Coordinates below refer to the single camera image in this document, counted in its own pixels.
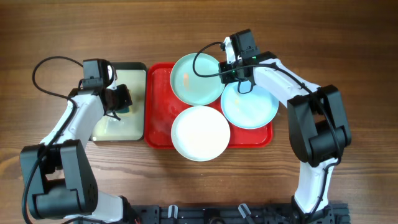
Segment white plate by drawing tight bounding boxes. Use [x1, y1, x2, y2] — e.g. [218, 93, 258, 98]
[171, 106, 231, 162]

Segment red plastic tray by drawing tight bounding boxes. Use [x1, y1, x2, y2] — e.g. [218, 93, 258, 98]
[144, 62, 274, 149]

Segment black cable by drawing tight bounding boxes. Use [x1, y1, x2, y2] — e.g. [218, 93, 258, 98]
[192, 41, 343, 215]
[21, 55, 85, 224]

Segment right black cable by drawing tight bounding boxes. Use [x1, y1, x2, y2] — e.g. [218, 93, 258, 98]
[192, 41, 343, 215]

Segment black rectangular water tray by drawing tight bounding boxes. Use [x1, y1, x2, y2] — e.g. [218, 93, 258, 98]
[90, 62, 147, 142]

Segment left black cable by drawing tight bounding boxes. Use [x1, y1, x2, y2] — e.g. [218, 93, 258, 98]
[21, 55, 85, 224]

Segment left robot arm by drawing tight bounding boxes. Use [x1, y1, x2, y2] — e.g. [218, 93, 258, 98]
[19, 84, 132, 223]

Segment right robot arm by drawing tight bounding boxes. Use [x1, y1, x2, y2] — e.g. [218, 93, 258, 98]
[219, 52, 351, 223]

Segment light blue plate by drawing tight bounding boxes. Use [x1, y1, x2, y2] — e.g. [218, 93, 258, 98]
[221, 82, 279, 129]

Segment green and yellow sponge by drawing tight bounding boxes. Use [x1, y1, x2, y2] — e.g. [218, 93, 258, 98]
[117, 106, 130, 114]

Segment light green plate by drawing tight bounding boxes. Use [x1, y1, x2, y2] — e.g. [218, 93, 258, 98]
[170, 53, 225, 106]

